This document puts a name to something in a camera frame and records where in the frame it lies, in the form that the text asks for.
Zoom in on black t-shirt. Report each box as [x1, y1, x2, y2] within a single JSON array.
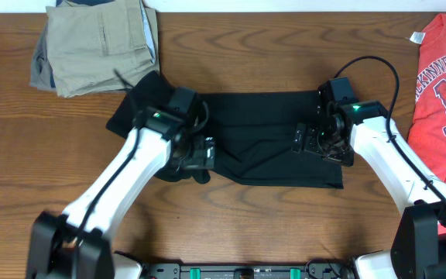
[[105, 70, 345, 190]]

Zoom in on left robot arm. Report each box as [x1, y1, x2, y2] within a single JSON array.
[[26, 108, 209, 278]]

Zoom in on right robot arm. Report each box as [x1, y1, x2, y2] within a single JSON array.
[[292, 101, 446, 278]]

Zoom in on red printed t-shirt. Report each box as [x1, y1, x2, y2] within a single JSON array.
[[407, 14, 446, 183]]

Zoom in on folded khaki trousers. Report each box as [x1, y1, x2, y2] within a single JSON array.
[[46, 0, 160, 98]]

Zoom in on folded grey garment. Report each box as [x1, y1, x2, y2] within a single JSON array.
[[29, 0, 112, 92]]

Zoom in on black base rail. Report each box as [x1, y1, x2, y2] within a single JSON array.
[[140, 260, 356, 279]]

